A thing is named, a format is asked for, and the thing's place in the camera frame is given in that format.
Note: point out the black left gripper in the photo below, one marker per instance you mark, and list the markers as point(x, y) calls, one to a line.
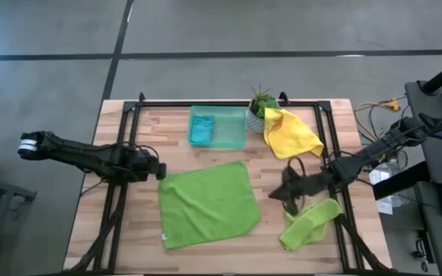
point(146, 165)

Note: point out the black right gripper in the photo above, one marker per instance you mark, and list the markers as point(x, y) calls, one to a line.
point(305, 184)

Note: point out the green microfiber towel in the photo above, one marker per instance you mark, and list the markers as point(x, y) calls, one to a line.
point(205, 203)

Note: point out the teal microfiber towel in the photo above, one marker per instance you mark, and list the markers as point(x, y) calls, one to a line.
point(202, 130)

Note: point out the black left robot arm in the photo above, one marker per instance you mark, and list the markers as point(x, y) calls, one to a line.
point(83, 153)

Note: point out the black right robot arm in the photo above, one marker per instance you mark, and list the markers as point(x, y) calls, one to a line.
point(390, 142)

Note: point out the yellow microfiber towel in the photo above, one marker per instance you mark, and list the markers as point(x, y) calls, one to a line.
point(290, 134)

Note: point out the lime green crumpled towel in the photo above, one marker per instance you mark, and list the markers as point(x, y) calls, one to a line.
point(305, 226)

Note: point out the translucent green plastic bin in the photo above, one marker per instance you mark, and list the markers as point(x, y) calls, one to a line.
point(228, 128)

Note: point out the potted plant white geometric pot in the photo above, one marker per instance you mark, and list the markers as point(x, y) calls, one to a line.
point(261, 111)

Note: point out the white power supply box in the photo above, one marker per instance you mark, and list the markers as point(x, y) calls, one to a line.
point(382, 176)

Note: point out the grey office desk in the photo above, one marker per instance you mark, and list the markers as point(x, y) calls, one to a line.
point(436, 165)

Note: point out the black aluminium table frame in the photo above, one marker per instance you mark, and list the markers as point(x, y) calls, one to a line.
point(225, 104)

